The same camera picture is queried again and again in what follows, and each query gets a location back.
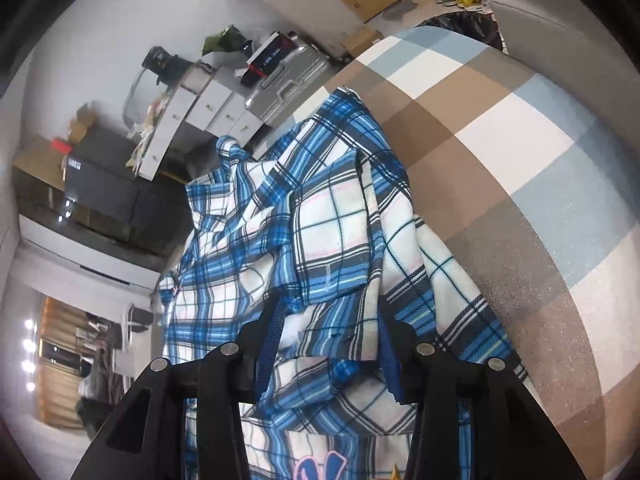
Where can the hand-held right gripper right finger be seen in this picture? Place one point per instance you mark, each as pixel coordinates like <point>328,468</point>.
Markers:
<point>390,370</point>

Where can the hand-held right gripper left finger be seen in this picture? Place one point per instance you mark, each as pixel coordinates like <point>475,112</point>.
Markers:
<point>265,365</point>

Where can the blue plaid shirt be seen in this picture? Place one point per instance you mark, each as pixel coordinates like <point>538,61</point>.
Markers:
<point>325,220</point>

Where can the orange curtain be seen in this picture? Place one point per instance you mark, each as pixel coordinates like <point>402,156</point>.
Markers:
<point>62,400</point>

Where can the black cabinet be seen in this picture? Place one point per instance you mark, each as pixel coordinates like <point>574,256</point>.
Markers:
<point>110,180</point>

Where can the pile of desk clutter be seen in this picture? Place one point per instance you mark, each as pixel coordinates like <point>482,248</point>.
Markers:
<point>145,135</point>

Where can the white drawer desk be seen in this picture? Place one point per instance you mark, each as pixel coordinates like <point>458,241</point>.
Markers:
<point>205,105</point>

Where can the checkered bed sheet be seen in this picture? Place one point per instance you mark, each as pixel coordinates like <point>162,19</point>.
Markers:
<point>500,125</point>

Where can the silver suitcase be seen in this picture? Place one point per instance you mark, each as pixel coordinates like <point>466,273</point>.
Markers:
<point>290,85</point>

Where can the round mirror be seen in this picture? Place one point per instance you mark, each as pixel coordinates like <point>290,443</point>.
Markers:
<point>137,95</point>

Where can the small cardboard box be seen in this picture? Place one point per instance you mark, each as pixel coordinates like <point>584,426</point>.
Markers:
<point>82,125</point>

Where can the large cardboard box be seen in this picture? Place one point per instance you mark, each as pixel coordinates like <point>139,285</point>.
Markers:
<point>35,165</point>

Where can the green wrapped bouquet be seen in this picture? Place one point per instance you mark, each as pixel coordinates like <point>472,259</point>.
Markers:
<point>220,40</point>

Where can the black trash bag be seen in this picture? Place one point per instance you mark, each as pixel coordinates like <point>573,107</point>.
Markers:
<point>465,25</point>

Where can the grey bedding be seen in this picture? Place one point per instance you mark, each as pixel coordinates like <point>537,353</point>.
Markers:
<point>550,30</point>

